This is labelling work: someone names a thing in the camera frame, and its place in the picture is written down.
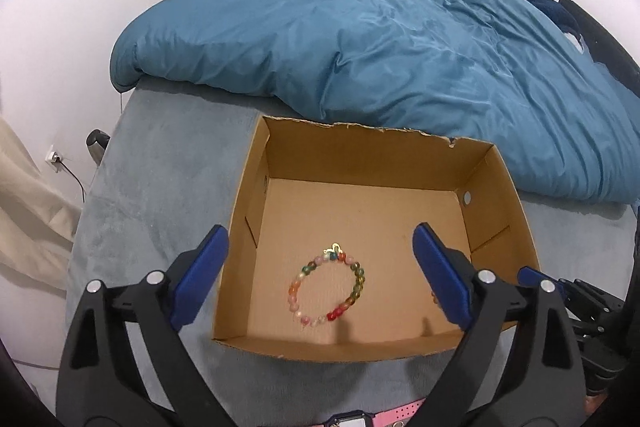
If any dark blue pillow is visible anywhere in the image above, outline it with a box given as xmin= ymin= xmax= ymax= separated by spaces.
xmin=515 ymin=0 xmax=583 ymax=32

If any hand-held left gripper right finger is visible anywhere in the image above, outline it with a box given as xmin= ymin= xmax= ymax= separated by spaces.
xmin=411 ymin=223 xmax=586 ymax=427

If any cardboard box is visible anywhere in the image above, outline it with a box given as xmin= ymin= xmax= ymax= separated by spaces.
xmin=210 ymin=114 xmax=543 ymax=363

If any black power cable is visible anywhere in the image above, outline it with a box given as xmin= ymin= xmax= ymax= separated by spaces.
xmin=57 ymin=157 xmax=87 ymax=204

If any blue duvet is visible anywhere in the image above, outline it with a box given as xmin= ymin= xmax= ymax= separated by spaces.
xmin=110 ymin=0 xmax=640 ymax=205

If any black headboard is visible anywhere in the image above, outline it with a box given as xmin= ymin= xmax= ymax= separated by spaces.
xmin=560 ymin=0 xmax=640 ymax=98

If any multicolour bead bracelet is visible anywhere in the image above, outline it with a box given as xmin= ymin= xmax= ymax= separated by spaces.
xmin=286 ymin=244 xmax=367 ymax=330

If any grey bed sheet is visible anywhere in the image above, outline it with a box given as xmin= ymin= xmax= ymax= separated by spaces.
xmin=65 ymin=87 xmax=640 ymax=427

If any beige curtain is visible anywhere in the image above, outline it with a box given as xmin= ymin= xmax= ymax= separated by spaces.
xmin=0 ymin=117 xmax=83 ymax=293

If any pink strap wristwatch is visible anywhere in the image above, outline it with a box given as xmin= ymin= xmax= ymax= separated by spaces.
xmin=310 ymin=397 xmax=426 ymax=427

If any black bedside object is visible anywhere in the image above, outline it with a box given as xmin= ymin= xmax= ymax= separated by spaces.
xmin=86 ymin=129 xmax=111 ymax=165

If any white pillow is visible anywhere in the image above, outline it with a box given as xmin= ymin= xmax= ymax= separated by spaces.
xmin=565 ymin=29 xmax=589 ymax=52

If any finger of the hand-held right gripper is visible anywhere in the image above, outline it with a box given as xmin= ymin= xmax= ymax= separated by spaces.
xmin=516 ymin=266 xmax=576 ymax=305

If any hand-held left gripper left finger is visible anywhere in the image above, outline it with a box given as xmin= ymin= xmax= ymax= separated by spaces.
xmin=55 ymin=224 xmax=236 ymax=427

